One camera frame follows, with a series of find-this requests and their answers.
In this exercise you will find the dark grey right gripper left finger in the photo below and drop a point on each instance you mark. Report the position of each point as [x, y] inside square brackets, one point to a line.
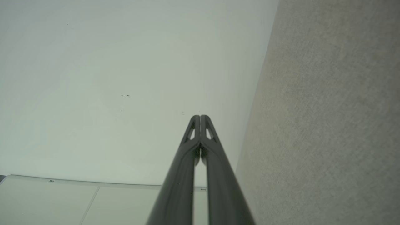
[179, 187]

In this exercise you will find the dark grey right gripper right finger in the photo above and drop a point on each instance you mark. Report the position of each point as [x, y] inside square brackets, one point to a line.
[223, 193]

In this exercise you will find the grey fabric sofa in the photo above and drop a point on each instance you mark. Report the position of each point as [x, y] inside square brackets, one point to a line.
[328, 125]

